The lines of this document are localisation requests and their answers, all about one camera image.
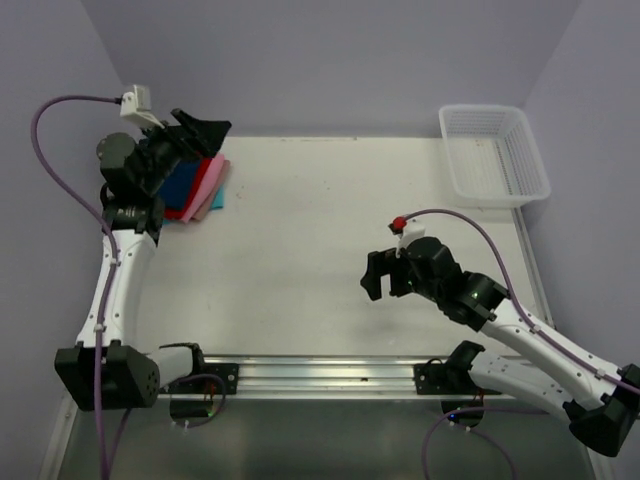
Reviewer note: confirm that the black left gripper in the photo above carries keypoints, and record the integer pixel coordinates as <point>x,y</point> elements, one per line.
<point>206,136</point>

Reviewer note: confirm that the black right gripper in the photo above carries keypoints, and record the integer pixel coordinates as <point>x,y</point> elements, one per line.
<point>380,264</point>

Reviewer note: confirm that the dark blue t shirt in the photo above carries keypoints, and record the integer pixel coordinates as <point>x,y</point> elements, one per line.
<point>176,189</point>

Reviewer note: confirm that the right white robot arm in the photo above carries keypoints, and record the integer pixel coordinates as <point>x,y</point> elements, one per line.
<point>598,400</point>

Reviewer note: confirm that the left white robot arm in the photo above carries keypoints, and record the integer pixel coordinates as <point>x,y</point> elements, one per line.
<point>104,369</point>

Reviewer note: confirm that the red folded t shirt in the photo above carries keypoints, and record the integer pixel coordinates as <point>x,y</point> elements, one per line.
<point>174,215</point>

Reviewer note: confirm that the beige folded t shirt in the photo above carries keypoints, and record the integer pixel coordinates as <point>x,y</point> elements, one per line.
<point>201,213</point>

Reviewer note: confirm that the pink folded t shirt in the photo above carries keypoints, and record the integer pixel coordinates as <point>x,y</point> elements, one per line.
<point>204,188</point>

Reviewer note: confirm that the turquoise folded t shirt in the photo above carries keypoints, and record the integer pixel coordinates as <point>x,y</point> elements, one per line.
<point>218,200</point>

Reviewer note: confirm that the white plastic basket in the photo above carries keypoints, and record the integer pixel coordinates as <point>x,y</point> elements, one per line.
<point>492,157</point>

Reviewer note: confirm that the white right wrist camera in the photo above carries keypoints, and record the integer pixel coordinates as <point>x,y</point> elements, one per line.
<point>412,231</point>

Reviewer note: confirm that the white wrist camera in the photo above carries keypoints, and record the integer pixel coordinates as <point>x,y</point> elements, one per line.
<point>135,107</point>
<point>412,231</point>

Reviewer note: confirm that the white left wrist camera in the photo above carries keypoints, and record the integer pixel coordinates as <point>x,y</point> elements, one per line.
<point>135,107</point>

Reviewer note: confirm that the aluminium front rail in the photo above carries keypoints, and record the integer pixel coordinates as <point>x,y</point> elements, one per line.
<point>326,377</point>

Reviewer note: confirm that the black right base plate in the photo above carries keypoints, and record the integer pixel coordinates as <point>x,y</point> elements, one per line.
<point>445,379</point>

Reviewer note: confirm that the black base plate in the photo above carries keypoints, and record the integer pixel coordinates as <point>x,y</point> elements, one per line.
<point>214,379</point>
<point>445,379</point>

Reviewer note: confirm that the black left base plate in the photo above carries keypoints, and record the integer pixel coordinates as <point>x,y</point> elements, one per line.
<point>214,379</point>

